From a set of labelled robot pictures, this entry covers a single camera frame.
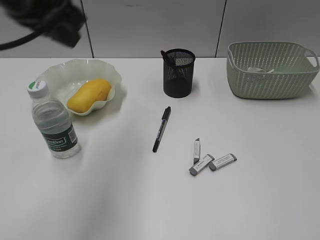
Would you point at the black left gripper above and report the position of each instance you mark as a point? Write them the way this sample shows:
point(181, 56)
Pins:
point(59, 20)

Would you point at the translucent white wavy plate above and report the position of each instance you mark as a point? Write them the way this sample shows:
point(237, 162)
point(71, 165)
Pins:
point(64, 80)

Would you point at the yellow mango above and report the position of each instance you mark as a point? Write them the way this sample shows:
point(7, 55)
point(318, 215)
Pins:
point(89, 93)

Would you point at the clear plastic water bottle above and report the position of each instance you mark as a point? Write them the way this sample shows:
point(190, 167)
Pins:
point(53, 121)

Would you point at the black marker pen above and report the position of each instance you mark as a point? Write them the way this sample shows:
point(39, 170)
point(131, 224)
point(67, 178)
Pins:
point(164, 121)
point(175, 63)

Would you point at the grey white eraser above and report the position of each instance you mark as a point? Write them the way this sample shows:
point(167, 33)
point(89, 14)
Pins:
point(201, 164)
point(196, 151)
point(222, 162)

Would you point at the waste paper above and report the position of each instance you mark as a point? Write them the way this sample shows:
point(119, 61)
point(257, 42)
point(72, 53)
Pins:
point(260, 70)

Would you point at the black mesh pen holder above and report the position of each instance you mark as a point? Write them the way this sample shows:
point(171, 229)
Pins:
point(181, 88)

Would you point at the pale green plastic basket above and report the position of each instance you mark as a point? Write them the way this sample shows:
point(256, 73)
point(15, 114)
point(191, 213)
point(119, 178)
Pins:
point(295, 67)

